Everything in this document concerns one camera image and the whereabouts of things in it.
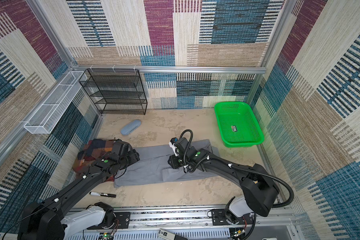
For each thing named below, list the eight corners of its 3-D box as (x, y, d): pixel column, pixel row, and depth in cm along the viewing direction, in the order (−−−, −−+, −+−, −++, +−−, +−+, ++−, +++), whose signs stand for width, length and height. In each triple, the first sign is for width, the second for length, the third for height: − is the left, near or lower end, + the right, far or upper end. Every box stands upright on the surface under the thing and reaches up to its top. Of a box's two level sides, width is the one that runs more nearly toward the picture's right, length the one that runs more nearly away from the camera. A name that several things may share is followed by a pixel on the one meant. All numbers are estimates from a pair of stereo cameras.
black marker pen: (90, 194, 83) (89, 193, 82) (92, 192, 84) (90, 191, 82) (115, 197, 82) (114, 196, 81) (116, 195, 83) (115, 194, 81)
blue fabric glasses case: (120, 133, 110) (119, 130, 108) (136, 119, 117) (135, 117, 115) (126, 137, 107) (125, 135, 105) (142, 123, 115) (141, 121, 113)
